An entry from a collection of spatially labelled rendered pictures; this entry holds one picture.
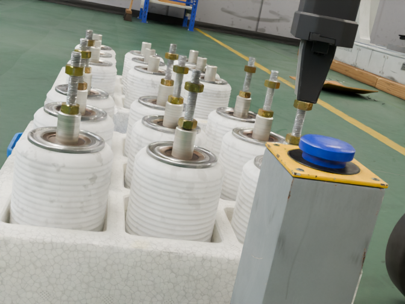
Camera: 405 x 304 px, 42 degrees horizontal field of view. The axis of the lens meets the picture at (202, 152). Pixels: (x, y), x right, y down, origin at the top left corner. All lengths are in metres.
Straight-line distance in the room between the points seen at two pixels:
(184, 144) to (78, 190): 0.12
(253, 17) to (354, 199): 6.74
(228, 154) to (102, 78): 0.43
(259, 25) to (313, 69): 6.58
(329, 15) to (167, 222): 0.25
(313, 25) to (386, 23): 7.30
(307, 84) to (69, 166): 0.25
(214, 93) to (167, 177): 0.55
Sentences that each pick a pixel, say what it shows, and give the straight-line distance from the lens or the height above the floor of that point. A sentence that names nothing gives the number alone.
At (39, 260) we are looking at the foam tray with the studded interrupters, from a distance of 0.51.
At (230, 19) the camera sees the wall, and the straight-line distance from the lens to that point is 7.01.
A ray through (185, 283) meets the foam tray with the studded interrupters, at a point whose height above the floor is 0.15.
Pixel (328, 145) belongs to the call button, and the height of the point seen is 0.33.
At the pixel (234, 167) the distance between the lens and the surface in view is 0.66.
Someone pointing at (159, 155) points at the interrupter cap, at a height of 0.25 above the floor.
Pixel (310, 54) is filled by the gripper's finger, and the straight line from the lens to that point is 0.53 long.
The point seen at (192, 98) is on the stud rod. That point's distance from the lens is 0.53.
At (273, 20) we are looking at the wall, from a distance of 7.16.
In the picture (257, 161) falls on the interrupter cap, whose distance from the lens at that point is 0.57.
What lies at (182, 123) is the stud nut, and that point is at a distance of 0.53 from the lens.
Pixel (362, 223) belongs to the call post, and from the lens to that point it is 0.38.
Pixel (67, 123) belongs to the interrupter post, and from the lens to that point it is 0.53.
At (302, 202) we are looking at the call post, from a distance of 0.36.
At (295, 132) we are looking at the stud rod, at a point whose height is 0.29.
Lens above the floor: 0.41
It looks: 16 degrees down
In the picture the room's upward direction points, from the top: 11 degrees clockwise
